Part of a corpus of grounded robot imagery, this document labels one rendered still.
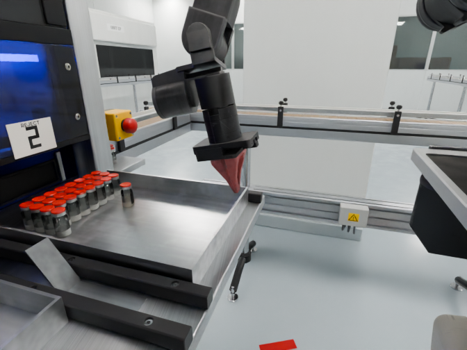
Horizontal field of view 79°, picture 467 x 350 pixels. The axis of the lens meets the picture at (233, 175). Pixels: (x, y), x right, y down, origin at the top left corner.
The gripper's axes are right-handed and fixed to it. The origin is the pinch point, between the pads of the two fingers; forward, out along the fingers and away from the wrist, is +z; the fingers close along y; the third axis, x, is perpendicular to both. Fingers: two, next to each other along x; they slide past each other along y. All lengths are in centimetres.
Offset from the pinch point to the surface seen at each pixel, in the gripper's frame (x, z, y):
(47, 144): 4.5, -13.9, 34.4
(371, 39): -144, -22, -41
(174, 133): -64, -1, 48
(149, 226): 8.6, 2.4, 14.1
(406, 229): -84, 61, -44
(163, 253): 14.8, 3.5, 7.7
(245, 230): 4.7, 6.0, -1.8
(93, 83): -10.4, -23.7, 32.4
